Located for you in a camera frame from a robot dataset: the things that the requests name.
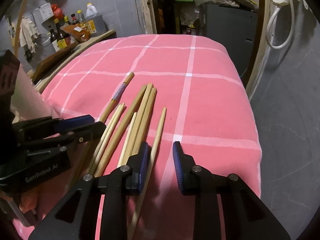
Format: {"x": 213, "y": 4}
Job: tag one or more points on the clear oil jug yellow cap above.
{"x": 94, "y": 18}

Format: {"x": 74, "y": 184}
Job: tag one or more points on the grey wall box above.
{"x": 43, "y": 12}

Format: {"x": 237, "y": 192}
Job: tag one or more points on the pink checked cloth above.
{"x": 212, "y": 105}

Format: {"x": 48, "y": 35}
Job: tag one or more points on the wooden cutting board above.
{"x": 57, "y": 57}

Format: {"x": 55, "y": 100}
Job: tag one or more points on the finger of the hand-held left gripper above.
{"x": 90, "y": 131}
{"x": 75, "y": 123}

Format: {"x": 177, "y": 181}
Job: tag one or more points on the red plastic bag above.
{"x": 57, "y": 11}

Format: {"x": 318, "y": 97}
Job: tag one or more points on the wooden counter shelf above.
{"x": 105, "y": 35}

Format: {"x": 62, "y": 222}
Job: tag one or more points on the blue banded brown chopstick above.
{"x": 120, "y": 92}

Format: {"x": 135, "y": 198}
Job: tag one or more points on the wooden pole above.
{"x": 20, "y": 22}

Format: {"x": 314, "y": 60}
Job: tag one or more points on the white hanging rag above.
{"x": 27, "y": 35}

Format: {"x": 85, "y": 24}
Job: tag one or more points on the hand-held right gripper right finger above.
{"x": 178, "y": 165}

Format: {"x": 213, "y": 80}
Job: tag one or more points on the grey cabinet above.
{"x": 230, "y": 30}

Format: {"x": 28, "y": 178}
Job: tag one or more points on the white perforated chopstick holder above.
{"x": 32, "y": 97}

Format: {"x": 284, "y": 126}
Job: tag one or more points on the orange snack packet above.
{"x": 77, "y": 31}

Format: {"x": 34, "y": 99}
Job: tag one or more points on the pale single bamboo chopstick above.
{"x": 159, "y": 127}

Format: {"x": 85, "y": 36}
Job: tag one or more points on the wooden door frame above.
{"x": 261, "y": 42}

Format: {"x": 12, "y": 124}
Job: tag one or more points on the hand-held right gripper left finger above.
{"x": 143, "y": 165}

